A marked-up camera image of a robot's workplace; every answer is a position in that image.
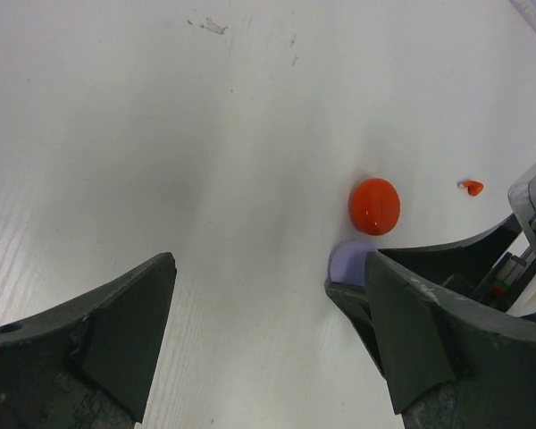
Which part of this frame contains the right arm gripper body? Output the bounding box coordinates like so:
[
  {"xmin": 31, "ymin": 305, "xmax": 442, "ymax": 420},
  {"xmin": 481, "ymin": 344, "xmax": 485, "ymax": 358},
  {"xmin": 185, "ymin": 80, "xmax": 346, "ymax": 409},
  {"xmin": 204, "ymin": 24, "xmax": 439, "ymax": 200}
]
[{"xmin": 486, "ymin": 164, "xmax": 536, "ymax": 317}]

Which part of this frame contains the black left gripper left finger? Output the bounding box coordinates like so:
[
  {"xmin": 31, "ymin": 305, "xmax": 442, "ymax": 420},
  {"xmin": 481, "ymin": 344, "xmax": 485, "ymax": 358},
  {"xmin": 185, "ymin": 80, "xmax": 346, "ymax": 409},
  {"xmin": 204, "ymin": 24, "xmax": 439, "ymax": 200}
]
[{"xmin": 0, "ymin": 252, "xmax": 176, "ymax": 428}]

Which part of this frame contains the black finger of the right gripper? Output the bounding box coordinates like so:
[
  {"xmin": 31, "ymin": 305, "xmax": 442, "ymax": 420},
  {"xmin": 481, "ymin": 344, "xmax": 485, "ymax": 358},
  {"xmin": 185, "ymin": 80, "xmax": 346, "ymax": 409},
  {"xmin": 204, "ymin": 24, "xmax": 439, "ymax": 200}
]
[
  {"xmin": 380, "ymin": 214, "xmax": 522, "ymax": 290},
  {"xmin": 325, "ymin": 281, "xmax": 384, "ymax": 374}
]

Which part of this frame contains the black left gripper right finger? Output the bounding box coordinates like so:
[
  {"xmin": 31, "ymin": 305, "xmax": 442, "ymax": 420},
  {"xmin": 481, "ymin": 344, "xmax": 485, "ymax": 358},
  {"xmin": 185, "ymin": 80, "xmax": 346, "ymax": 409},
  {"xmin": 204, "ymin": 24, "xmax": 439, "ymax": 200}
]
[{"xmin": 365, "ymin": 253, "xmax": 536, "ymax": 428}]

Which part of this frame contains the lavender round charging case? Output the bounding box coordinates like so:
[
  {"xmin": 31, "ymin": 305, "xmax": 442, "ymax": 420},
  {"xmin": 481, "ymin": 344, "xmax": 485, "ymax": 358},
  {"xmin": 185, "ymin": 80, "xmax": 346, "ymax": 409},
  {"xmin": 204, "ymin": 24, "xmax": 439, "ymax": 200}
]
[{"xmin": 327, "ymin": 240, "xmax": 377, "ymax": 287}]

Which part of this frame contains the orange round charging case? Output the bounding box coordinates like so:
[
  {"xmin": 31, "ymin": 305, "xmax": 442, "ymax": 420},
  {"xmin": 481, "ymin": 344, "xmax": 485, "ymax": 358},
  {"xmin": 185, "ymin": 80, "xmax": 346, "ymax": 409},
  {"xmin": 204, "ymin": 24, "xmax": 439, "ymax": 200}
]
[{"xmin": 348, "ymin": 178, "xmax": 401, "ymax": 236}]

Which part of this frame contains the orange earbud far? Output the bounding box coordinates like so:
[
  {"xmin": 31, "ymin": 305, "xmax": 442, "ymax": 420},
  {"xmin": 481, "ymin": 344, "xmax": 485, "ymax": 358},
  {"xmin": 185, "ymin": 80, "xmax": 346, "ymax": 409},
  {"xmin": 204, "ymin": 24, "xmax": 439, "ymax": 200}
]
[{"xmin": 457, "ymin": 180, "xmax": 484, "ymax": 197}]

